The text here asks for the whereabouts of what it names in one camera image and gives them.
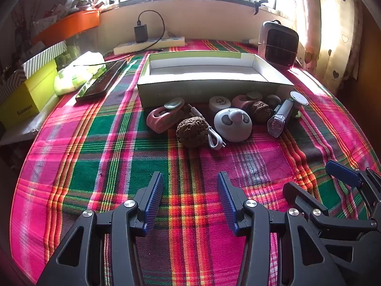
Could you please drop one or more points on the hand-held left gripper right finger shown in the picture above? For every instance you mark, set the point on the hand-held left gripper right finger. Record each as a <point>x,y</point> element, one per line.
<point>226,199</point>

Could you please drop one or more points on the plaid pink green blanket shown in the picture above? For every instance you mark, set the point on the plaid pink green blanket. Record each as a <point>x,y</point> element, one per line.
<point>89,155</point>

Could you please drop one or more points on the small bike light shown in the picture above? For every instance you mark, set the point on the small bike light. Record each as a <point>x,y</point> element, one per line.
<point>279,119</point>

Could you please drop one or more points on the pale egg-shaped stone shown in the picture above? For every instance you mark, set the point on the pale egg-shaped stone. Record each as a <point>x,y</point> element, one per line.
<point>272,99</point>

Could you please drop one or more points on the white round device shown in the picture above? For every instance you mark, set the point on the white round device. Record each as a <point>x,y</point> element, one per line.
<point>232,128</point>

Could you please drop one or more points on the orange tray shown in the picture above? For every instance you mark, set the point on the orange tray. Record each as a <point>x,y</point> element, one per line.
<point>71,23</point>

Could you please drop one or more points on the green white tissue pack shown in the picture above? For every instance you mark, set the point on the green white tissue pack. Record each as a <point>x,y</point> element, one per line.
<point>71,77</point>

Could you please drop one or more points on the small desktop heater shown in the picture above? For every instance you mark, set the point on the small desktop heater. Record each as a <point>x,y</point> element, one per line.
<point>278,44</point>

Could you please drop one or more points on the brown walnut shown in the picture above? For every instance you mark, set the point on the brown walnut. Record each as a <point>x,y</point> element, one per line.
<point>259,111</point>
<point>190,132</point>

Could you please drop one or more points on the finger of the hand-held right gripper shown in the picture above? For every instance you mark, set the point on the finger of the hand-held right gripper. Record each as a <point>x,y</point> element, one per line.
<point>300,195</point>
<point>342,169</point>

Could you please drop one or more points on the green spool with white top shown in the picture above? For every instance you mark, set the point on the green spool with white top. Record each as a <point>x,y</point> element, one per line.
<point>299,97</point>

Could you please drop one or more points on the black smartphone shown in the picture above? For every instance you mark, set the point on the black smartphone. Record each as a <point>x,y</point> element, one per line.
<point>101,83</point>

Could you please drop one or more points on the heart print curtain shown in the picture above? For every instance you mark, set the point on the heart print curtain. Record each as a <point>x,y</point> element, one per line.
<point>327,35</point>

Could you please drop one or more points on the black charger plug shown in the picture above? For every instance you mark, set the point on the black charger plug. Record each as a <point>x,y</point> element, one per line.
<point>140,34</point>

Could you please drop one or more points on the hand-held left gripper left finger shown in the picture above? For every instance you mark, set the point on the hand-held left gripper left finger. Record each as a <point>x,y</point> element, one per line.
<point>154,196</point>

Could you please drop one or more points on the white round cap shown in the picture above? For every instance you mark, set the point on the white round cap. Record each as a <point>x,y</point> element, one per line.
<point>218,102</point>

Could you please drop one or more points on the white power strip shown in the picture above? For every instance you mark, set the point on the white power strip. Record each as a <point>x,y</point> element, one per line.
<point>166,41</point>

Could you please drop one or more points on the striped box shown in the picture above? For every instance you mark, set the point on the striped box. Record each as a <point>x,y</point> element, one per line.
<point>44,56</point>

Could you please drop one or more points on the shallow cardboard box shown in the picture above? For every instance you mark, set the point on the shallow cardboard box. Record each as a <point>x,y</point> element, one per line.
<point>208,88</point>

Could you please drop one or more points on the yellow box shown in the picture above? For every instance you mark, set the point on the yellow box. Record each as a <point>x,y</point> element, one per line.
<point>20,101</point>

